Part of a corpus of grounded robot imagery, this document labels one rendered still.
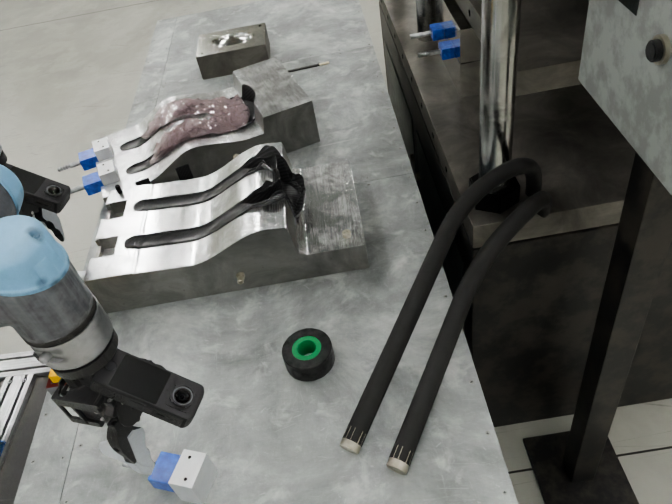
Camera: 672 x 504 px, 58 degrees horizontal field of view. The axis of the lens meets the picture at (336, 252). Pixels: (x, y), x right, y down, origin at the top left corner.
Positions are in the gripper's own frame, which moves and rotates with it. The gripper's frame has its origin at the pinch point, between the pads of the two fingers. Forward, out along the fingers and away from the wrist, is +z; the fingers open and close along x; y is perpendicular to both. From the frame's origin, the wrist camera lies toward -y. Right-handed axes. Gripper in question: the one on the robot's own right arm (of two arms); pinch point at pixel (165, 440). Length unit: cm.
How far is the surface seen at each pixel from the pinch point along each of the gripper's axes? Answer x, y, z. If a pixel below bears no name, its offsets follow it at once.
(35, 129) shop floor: -201, 224, 92
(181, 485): 2.4, -0.5, 7.4
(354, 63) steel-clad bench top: -121, 7, 13
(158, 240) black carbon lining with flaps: -39.2, 23.4, 4.7
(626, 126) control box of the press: -48, -53, -15
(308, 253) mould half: -41.0, -5.2, 7.1
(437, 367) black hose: -21.3, -30.8, 8.0
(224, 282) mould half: -35.1, 9.8, 10.2
